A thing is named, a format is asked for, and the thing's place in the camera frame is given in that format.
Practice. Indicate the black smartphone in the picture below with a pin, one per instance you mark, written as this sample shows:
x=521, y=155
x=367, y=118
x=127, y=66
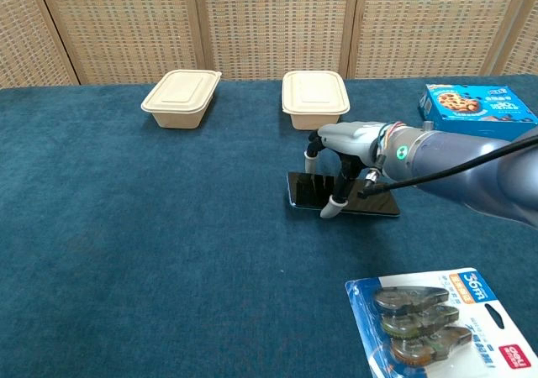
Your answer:
x=370, y=203

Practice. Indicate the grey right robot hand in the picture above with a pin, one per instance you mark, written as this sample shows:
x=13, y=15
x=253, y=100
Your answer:
x=349, y=140

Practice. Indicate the blue cookie box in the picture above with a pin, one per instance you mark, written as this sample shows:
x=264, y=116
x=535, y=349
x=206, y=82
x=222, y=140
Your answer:
x=477, y=108

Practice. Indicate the beige lidded food container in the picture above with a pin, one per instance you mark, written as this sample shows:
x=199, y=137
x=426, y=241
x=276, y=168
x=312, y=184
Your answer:
x=180, y=97
x=314, y=97

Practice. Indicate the woven folding screen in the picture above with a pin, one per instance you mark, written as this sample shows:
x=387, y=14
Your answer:
x=269, y=25

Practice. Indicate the correction tape blister pack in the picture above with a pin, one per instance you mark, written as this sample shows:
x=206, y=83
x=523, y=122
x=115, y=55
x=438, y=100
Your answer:
x=437, y=327

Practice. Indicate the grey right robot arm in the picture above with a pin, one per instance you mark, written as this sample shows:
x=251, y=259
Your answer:
x=458, y=164

